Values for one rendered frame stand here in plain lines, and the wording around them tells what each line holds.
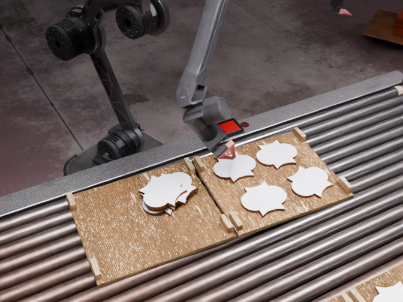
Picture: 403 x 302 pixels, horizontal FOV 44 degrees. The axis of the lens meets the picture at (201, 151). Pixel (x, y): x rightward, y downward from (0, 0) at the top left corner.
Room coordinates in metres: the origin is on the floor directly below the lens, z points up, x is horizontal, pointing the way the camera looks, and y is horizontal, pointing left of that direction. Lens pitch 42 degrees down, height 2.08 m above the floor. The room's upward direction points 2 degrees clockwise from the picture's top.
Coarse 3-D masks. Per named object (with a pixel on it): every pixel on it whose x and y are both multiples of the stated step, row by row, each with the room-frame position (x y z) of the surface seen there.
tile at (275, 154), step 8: (272, 144) 1.32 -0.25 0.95; (280, 144) 1.32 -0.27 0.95; (288, 144) 1.32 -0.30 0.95; (264, 152) 1.27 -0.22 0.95; (272, 152) 1.27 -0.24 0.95; (280, 152) 1.28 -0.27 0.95; (288, 152) 1.28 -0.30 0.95; (296, 152) 1.28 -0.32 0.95; (264, 160) 1.23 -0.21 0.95; (272, 160) 1.24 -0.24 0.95; (280, 160) 1.24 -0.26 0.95; (288, 160) 1.24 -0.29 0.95
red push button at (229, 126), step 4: (232, 120) 1.47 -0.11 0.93; (220, 124) 1.44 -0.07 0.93; (224, 124) 1.45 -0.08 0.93; (228, 124) 1.45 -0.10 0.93; (232, 124) 1.45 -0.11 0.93; (224, 128) 1.42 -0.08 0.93; (228, 128) 1.42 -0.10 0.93; (232, 128) 1.42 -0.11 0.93; (236, 128) 1.42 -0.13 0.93; (228, 132) 1.40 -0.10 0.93
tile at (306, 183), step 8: (304, 168) 1.20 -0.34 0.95; (312, 168) 1.20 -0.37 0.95; (320, 168) 1.20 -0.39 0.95; (296, 176) 1.16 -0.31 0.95; (304, 176) 1.16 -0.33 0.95; (312, 176) 1.16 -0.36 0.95; (320, 176) 1.16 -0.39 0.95; (296, 184) 1.13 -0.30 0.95; (304, 184) 1.13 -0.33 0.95; (312, 184) 1.13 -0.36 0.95; (320, 184) 1.13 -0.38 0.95; (328, 184) 1.13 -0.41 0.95; (296, 192) 1.09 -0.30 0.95; (304, 192) 1.09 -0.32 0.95; (312, 192) 1.09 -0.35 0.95; (320, 192) 1.09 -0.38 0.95
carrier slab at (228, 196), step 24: (264, 144) 1.33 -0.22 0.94; (264, 168) 1.21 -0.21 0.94; (288, 168) 1.21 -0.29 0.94; (216, 192) 1.09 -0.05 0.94; (240, 192) 1.09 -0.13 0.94; (288, 192) 1.10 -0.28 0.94; (336, 192) 1.10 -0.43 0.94; (240, 216) 0.99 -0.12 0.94; (264, 216) 1.00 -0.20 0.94; (288, 216) 1.00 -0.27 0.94
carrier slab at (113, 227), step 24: (168, 168) 1.19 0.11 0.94; (96, 192) 1.08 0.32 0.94; (120, 192) 1.08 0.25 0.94; (96, 216) 0.98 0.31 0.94; (120, 216) 0.98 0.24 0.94; (144, 216) 0.98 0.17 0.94; (168, 216) 0.99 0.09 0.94; (192, 216) 0.99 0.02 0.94; (216, 216) 0.99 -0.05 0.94; (96, 240) 0.89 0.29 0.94; (120, 240) 0.89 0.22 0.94; (144, 240) 0.89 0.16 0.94; (168, 240) 0.90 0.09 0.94; (192, 240) 0.90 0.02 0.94; (216, 240) 0.90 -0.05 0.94; (120, 264) 0.81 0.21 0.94; (144, 264) 0.81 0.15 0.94
